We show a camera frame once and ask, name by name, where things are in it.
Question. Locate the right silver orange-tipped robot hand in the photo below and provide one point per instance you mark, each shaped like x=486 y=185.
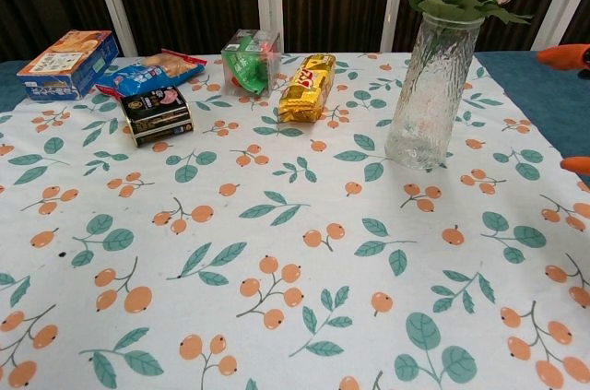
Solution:
x=564 y=55

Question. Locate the clear textured glass vase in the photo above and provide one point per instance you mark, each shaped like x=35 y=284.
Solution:
x=431 y=95

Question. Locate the yellow biscuit pack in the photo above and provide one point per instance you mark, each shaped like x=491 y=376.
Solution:
x=309 y=88

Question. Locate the clear box with green packets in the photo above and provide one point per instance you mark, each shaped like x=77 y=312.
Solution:
x=251 y=65

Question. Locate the white fruit-print tablecloth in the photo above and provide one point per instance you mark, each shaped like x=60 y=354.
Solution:
x=286 y=233

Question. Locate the small black snack packet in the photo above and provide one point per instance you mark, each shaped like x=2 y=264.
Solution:
x=156 y=115

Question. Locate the blue biscuit snack bag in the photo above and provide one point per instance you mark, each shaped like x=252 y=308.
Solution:
x=138 y=74

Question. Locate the orange blue cookie box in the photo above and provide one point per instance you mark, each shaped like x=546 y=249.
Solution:
x=69 y=65

